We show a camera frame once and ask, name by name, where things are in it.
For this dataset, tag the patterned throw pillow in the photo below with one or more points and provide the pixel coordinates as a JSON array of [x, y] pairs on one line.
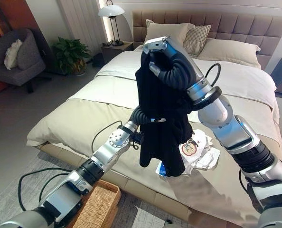
[[196, 39]]

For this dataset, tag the white curtain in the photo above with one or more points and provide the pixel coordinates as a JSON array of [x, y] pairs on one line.
[[81, 21]]

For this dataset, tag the plain beige pillow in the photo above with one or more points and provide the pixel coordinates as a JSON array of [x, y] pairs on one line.
[[164, 29]]

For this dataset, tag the bed with beige duvet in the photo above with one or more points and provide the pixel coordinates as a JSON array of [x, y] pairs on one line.
[[88, 114]]

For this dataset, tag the white printed garment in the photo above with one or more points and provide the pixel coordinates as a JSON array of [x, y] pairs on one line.
[[202, 152]]

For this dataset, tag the grey armchair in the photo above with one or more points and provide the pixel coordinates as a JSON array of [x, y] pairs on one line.
[[20, 64]]

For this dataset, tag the beige tufted headboard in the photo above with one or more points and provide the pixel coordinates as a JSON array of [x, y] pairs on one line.
[[238, 26]]

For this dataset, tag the green potted plant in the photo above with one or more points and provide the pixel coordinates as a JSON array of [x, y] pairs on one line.
[[69, 53]]

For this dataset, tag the large white pillow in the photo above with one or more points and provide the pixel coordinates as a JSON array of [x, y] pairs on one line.
[[228, 53]]

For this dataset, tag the dark bedside table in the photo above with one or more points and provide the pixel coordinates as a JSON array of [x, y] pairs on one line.
[[115, 51]]

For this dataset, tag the woven wicker basket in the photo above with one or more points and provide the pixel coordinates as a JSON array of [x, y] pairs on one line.
[[98, 206]]

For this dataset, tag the white dome table lamp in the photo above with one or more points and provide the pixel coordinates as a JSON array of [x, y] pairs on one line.
[[111, 12]]

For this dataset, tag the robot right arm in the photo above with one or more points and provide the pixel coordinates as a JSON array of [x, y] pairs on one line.
[[240, 137]]

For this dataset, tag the grey floor rug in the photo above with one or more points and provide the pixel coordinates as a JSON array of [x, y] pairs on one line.
[[10, 190]]

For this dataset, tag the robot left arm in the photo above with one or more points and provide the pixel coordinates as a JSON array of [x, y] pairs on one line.
[[103, 156]]

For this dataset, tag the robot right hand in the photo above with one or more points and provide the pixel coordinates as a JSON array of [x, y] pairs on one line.
[[179, 69]]

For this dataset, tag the black garment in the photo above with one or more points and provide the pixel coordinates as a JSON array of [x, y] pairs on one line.
[[160, 107]]

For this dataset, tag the white fluffy cushion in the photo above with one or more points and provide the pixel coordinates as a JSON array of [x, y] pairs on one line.
[[12, 54]]

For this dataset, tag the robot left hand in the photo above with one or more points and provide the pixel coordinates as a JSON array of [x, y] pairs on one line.
[[139, 116]]

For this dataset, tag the small black floor box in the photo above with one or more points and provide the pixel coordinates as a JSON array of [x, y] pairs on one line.
[[98, 60]]

